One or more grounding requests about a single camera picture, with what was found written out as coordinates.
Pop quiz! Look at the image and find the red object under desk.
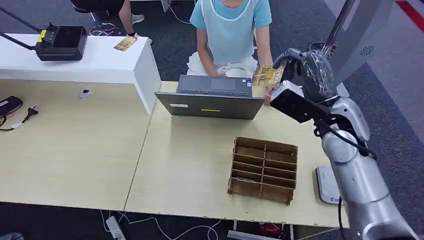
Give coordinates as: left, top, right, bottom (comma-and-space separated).
256, 222, 284, 238

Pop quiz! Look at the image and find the yellow printed card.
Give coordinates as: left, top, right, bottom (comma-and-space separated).
251, 61, 288, 88

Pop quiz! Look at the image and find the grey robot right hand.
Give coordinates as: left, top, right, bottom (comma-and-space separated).
272, 47, 339, 104

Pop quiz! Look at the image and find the grey laptop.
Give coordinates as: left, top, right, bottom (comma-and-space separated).
154, 74, 266, 121

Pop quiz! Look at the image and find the white floor cable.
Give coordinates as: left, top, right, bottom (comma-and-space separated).
167, 2, 195, 25

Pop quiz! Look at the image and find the grey pillar stand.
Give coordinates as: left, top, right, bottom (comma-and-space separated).
326, 0, 398, 99

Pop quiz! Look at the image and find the person standing behind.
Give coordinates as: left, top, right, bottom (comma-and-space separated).
69, 0, 146, 37

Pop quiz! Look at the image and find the white cable under desk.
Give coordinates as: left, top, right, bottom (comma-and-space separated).
99, 210, 222, 240

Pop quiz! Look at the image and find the black pouch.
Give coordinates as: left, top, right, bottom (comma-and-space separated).
0, 95, 24, 117

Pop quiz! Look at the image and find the white flat card reader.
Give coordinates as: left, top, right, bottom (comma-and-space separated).
314, 166, 343, 206

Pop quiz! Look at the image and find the black rod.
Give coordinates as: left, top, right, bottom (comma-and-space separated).
0, 5, 41, 33
0, 31, 37, 51

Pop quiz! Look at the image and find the metal stanchion with round base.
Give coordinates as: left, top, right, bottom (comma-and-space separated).
309, 0, 358, 57

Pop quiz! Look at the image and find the person's left hand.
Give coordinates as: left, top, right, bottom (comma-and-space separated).
263, 86, 274, 107

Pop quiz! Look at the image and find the white cabinet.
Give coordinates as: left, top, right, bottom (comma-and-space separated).
0, 32, 162, 115

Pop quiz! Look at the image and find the wooden card box with slots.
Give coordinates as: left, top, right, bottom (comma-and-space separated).
227, 136, 299, 207

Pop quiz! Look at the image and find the yellow card with print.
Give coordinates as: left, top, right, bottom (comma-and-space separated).
113, 35, 138, 52

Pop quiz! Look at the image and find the black remote controller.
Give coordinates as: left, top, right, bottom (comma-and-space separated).
34, 21, 89, 62

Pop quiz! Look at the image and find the metal desk frame bar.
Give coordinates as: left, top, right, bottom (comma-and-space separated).
226, 230, 282, 240

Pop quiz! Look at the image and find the black power plug cable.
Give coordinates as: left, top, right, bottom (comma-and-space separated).
0, 105, 39, 132

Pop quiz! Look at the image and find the white power strip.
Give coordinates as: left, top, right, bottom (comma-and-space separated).
105, 215, 127, 240

